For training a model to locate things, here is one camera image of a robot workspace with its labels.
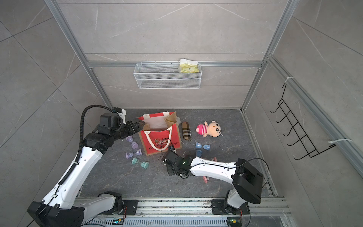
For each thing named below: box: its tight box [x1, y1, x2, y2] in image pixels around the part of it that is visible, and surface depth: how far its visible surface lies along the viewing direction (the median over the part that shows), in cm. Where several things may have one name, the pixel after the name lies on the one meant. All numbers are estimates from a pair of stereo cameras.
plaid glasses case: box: [181, 121, 192, 140], surface depth 103 cm
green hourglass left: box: [131, 157, 150, 169], surface depth 89 cm
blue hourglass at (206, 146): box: [195, 141, 211, 151], surface depth 97 cm
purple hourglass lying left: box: [125, 148, 143, 159], surface depth 92 cm
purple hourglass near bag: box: [125, 135, 139, 149], surface depth 97 cm
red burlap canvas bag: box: [138, 111, 182, 157], surface depth 85 cm
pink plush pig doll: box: [195, 120, 223, 138], surface depth 100 cm
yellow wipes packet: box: [180, 58, 200, 73], surface depth 87 cm
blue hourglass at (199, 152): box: [196, 149, 203, 158], surface depth 94 cm
